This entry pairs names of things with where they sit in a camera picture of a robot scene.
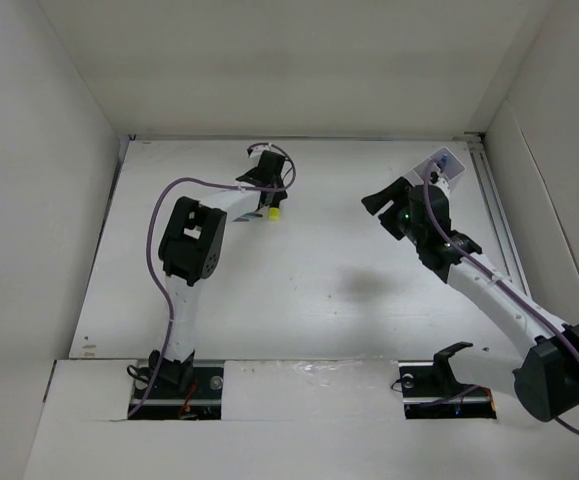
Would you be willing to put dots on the aluminium side rail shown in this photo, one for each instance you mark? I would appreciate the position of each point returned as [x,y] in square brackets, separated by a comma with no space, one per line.
[477,211]

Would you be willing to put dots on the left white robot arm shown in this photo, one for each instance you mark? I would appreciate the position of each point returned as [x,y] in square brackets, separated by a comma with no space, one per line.
[190,250]

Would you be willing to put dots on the black handled scissors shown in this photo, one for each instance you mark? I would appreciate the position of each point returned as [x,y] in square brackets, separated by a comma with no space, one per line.
[252,216]

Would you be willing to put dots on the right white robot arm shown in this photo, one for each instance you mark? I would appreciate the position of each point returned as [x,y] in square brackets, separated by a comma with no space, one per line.
[544,376]

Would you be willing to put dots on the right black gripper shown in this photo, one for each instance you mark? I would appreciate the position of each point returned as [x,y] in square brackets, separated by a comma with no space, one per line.
[399,191]

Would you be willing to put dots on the yellow highlighter marker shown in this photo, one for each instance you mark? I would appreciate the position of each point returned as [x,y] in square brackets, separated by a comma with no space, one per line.
[274,214]

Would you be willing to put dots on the white three-compartment container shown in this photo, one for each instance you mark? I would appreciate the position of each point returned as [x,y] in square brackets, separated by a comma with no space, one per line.
[452,173]

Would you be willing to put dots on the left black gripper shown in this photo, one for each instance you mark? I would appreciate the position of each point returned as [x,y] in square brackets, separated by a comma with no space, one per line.
[280,195]

